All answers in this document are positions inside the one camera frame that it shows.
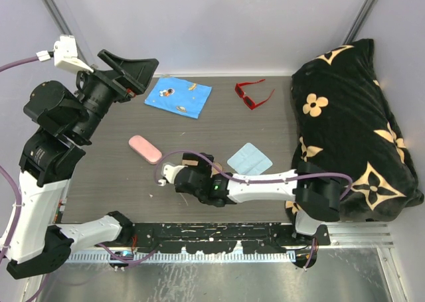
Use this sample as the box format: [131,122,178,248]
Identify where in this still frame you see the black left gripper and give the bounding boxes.
[72,49,158,142]

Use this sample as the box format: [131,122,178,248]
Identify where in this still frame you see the brown striped glasses case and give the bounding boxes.
[181,159,222,176]

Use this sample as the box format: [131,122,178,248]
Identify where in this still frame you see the light blue cloth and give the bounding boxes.
[227,143,273,181]

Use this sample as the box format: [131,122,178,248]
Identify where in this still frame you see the pink glasses case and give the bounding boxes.
[128,135,162,165]

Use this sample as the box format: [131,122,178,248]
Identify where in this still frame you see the red sunglasses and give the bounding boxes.
[234,79,275,110]

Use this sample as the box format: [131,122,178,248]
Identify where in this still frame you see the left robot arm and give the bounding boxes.
[1,50,159,279]

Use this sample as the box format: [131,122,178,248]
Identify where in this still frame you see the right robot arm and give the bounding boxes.
[162,153,341,245]

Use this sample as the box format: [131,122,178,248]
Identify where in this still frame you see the blue cartoon print cloth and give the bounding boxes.
[145,77,212,119]

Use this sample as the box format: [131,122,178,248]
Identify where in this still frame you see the black floral plush pillow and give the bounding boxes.
[291,38,424,221]

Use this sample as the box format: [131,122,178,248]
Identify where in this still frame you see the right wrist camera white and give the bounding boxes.
[157,163,185,187]

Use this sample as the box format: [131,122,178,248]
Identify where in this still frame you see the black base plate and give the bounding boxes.
[99,221,331,255]

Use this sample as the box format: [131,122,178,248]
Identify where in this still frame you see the aluminium front rail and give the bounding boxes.
[66,224,394,267]

